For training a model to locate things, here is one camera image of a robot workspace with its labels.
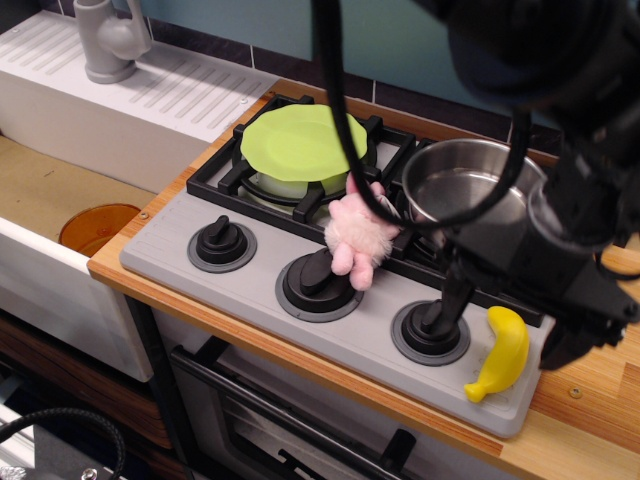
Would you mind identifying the black braided cable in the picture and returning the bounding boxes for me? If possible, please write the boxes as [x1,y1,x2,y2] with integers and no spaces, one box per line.
[0,406,127,480]

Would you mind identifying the green plastic plate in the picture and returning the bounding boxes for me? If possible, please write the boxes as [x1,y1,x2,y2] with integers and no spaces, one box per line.
[240,104,349,182]

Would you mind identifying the grey toy stove top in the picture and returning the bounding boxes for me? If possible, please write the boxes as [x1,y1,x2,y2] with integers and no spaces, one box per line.
[120,192,552,437]

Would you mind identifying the white toy sink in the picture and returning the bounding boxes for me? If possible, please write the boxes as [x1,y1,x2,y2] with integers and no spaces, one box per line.
[1,11,275,382]

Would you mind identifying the black left stove knob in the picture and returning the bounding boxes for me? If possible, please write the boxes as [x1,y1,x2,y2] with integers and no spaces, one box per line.
[187,215,257,274]

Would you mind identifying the pink plush toy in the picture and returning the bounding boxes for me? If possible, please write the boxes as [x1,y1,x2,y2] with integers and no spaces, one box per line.
[324,173,401,291]

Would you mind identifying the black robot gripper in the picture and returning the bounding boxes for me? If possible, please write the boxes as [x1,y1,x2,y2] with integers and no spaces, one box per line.
[430,219,640,372]

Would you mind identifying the grey toy faucet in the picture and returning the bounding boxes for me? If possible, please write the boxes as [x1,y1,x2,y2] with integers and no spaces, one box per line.
[73,0,152,84]

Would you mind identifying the stainless steel pot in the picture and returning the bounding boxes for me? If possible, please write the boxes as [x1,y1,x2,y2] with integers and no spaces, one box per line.
[402,139,546,234]

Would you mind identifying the orange plastic bowl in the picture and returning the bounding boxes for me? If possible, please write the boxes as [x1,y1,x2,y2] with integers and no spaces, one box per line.
[58,203,141,257]

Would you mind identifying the black burner grate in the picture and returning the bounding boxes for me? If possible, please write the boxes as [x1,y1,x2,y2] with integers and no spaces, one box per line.
[185,94,556,329]

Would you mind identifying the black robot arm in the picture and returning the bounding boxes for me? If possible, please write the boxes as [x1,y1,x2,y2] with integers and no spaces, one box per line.
[424,1,639,370]

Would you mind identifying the black middle stove knob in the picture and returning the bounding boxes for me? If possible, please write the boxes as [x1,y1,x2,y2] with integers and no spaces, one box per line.
[275,248,364,323]

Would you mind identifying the black right stove knob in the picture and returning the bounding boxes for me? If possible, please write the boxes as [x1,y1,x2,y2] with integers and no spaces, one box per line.
[391,300,471,367]

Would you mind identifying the toy oven door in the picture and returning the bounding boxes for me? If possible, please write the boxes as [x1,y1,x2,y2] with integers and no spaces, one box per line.
[167,337,494,479]

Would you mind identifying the black stove knob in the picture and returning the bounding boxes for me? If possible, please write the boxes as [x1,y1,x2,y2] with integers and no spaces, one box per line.
[187,215,257,274]
[275,248,364,323]
[391,300,471,367]

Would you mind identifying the yellow toy banana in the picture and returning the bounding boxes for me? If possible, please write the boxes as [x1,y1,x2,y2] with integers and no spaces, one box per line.
[464,306,530,403]

